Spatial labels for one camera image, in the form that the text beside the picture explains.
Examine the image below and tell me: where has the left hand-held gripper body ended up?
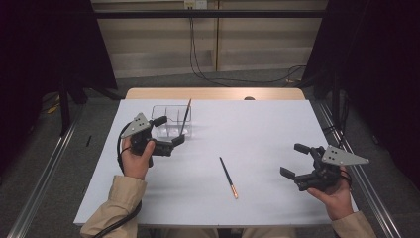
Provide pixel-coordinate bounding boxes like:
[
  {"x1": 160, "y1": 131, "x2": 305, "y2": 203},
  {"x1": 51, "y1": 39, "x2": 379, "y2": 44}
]
[{"x1": 119, "y1": 112, "x2": 175, "y2": 168}]

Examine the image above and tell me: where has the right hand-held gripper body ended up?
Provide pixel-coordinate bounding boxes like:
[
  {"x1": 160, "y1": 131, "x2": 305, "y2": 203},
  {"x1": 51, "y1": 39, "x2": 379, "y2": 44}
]
[{"x1": 293, "y1": 144, "x2": 370, "y2": 192}]

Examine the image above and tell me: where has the clear acrylic pen holder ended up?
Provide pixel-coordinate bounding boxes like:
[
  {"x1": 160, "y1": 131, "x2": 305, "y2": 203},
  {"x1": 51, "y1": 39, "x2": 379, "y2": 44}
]
[{"x1": 151, "y1": 104, "x2": 193, "y2": 139}]

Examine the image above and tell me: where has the dark pencil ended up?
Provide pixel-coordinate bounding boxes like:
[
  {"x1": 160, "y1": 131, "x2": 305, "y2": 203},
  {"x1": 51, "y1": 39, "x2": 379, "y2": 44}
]
[{"x1": 179, "y1": 98, "x2": 193, "y2": 137}]

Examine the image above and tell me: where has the grey pencil with orange end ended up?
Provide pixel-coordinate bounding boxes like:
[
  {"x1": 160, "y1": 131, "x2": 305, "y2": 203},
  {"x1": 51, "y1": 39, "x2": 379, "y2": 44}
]
[{"x1": 219, "y1": 156, "x2": 240, "y2": 200}]

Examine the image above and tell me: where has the person's left hand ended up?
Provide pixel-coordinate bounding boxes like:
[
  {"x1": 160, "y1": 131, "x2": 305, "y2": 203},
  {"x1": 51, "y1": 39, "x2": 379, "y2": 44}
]
[{"x1": 120, "y1": 137, "x2": 157, "y2": 181}]

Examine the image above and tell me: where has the person's right hand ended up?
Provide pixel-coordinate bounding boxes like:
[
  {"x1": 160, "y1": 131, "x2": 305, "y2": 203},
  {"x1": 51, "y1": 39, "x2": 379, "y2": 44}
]
[{"x1": 306, "y1": 167, "x2": 355, "y2": 222}]

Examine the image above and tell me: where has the white table cover board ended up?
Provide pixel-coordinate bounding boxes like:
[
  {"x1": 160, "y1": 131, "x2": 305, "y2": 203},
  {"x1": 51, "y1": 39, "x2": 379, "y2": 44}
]
[{"x1": 72, "y1": 98, "x2": 364, "y2": 228}]

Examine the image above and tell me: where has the wooden table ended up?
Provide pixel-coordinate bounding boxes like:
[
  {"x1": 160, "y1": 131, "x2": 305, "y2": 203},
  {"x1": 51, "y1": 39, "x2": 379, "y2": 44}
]
[{"x1": 124, "y1": 86, "x2": 307, "y2": 101}]

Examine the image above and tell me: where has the black metal stand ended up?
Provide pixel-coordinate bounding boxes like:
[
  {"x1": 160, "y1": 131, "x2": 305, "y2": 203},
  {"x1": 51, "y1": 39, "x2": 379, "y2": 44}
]
[
  {"x1": 331, "y1": 68, "x2": 342, "y2": 131},
  {"x1": 58, "y1": 77, "x2": 73, "y2": 137}
]

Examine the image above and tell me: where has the black curtain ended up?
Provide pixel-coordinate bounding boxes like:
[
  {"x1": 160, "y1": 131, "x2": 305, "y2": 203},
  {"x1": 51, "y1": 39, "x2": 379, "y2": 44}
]
[
  {"x1": 0, "y1": 0, "x2": 119, "y2": 173},
  {"x1": 300, "y1": 0, "x2": 420, "y2": 182}
]

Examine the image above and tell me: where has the aluminium floor rail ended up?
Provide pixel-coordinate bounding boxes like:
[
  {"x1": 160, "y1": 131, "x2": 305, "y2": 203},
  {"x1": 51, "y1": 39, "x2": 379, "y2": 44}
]
[
  {"x1": 317, "y1": 98, "x2": 403, "y2": 238},
  {"x1": 6, "y1": 98, "x2": 87, "y2": 238}
]

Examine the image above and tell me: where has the black wall cable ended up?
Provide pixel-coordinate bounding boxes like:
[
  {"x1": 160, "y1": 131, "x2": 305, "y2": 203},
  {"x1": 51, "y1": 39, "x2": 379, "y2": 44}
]
[
  {"x1": 191, "y1": 16, "x2": 308, "y2": 84},
  {"x1": 188, "y1": 8, "x2": 232, "y2": 88}
]

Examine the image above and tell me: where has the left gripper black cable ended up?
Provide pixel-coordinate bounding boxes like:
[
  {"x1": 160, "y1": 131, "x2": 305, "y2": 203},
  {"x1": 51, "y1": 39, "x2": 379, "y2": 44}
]
[{"x1": 93, "y1": 122, "x2": 144, "y2": 238}]

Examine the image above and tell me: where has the white wall socket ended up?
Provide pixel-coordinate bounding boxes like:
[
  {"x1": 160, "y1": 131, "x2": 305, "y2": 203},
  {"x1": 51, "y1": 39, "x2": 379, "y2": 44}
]
[{"x1": 183, "y1": 0, "x2": 208, "y2": 10}]

